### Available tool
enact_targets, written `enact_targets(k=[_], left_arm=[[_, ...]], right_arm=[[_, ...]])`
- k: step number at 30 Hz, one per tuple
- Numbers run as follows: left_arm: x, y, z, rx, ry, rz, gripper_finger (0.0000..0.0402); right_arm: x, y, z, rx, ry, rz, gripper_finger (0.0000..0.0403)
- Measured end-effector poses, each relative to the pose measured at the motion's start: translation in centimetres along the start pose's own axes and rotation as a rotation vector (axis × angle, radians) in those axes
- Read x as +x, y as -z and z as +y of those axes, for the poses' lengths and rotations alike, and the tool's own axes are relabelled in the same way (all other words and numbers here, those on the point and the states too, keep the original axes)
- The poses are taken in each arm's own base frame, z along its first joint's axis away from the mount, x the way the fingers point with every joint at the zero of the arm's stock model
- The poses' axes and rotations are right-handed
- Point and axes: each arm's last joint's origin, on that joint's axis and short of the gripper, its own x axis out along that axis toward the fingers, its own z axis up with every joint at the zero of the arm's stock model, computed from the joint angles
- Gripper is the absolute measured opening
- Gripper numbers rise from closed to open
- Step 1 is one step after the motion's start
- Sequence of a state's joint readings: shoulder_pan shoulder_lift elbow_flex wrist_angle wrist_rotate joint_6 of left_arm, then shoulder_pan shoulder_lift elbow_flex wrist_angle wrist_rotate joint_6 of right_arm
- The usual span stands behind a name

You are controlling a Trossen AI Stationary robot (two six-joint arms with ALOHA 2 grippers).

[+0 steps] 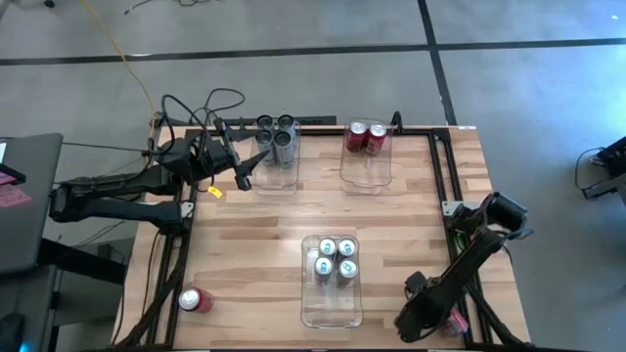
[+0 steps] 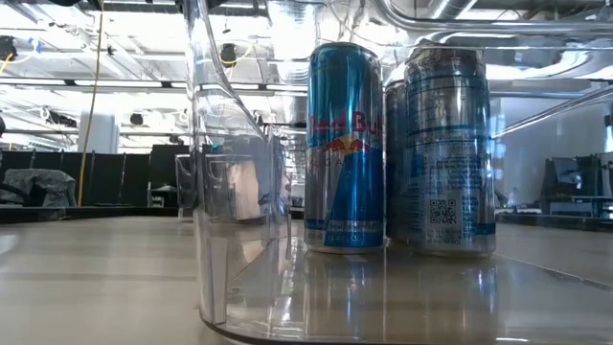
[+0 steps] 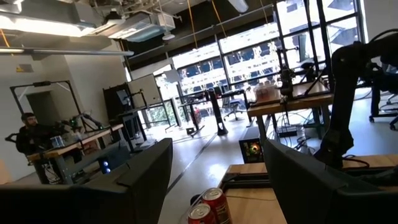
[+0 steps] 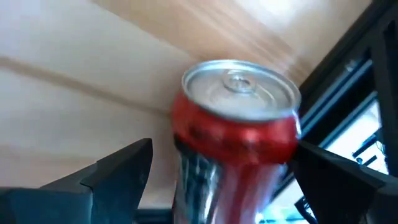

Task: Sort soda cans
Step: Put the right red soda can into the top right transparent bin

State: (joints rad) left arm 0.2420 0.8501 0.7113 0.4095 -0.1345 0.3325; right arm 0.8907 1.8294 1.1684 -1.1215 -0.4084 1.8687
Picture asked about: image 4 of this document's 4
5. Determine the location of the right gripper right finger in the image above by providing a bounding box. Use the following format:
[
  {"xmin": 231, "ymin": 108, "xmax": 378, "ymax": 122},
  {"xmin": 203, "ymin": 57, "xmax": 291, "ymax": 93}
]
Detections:
[{"xmin": 291, "ymin": 139, "xmax": 398, "ymax": 224}]

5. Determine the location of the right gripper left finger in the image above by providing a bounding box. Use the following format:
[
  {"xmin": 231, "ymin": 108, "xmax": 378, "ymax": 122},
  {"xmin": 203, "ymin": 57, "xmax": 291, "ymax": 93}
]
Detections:
[{"xmin": 0, "ymin": 138, "xmax": 154, "ymax": 224}]

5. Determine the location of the red cola can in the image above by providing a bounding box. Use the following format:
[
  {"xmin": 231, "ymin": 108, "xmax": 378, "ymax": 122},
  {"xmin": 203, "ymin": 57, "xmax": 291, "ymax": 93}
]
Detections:
[{"xmin": 170, "ymin": 58, "xmax": 302, "ymax": 224}]

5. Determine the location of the black aluminium frame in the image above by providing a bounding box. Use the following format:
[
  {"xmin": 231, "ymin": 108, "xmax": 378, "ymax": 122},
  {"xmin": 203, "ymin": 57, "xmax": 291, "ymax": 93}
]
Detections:
[{"xmin": 292, "ymin": 0, "xmax": 398, "ymax": 187}]

